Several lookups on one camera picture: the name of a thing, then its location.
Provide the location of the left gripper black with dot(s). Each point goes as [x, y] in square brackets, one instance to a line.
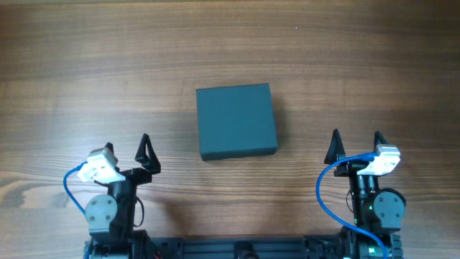
[133, 174]

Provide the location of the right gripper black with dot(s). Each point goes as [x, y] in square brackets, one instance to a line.
[351, 169]

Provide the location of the black box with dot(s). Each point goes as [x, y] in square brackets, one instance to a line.
[236, 121]

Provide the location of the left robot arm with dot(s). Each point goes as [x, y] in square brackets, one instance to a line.
[110, 216]

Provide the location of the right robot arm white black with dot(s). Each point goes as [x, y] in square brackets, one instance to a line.
[378, 212]

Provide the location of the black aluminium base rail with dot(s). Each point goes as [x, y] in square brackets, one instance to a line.
[251, 248]

